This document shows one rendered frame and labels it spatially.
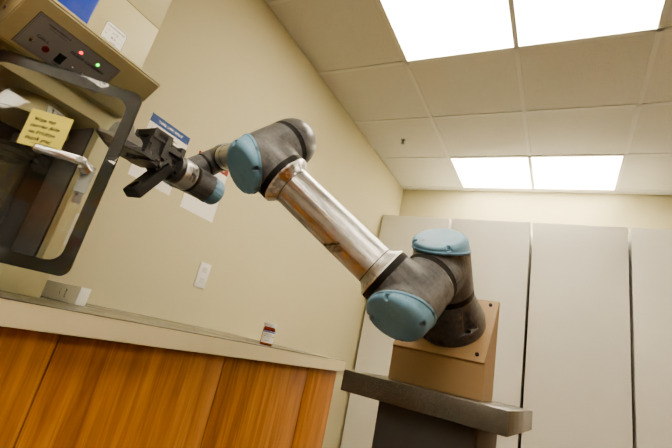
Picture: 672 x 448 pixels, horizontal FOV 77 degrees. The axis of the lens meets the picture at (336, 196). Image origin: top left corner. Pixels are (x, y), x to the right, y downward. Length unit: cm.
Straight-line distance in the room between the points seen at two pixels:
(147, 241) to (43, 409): 103
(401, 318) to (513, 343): 264
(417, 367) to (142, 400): 58
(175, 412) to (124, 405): 15
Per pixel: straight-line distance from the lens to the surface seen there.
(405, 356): 99
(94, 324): 90
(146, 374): 105
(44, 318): 85
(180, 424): 117
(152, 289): 191
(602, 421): 338
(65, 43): 114
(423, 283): 80
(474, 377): 96
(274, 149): 87
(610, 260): 352
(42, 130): 102
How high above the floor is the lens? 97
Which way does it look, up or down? 20 degrees up
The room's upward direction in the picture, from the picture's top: 13 degrees clockwise
